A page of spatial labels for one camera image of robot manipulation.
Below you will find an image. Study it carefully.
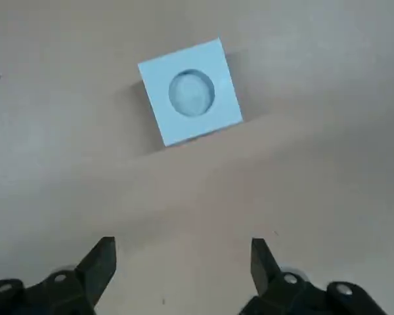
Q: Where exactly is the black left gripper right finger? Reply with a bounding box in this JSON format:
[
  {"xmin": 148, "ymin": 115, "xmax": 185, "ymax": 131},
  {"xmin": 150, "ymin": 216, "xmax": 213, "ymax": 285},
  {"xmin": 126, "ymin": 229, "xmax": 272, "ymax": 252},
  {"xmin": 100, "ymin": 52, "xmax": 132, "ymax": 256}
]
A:
[{"xmin": 241, "ymin": 238, "xmax": 390, "ymax": 315}]

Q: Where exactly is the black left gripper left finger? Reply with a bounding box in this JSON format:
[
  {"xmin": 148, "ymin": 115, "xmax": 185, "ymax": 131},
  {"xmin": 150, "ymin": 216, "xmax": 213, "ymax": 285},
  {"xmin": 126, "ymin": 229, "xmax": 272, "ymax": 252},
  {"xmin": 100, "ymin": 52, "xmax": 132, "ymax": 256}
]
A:
[{"xmin": 0, "ymin": 236, "xmax": 116, "ymax": 315}]

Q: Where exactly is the grey part base block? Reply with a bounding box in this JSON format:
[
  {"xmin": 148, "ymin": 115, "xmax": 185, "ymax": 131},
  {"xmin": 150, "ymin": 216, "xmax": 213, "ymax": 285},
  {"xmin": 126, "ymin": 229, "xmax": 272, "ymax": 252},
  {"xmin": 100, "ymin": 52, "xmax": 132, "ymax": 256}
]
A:
[{"xmin": 137, "ymin": 36, "xmax": 243, "ymax": 148}]

